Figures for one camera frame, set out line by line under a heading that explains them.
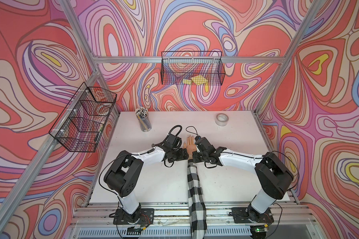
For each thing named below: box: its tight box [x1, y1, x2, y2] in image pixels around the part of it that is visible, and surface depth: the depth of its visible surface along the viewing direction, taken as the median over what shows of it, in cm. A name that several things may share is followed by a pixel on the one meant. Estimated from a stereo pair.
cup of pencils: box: [134, 107, 153, 132], surface depth 100 cm
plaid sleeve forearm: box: [187, 158, 208, 239], surface depth 75 cm
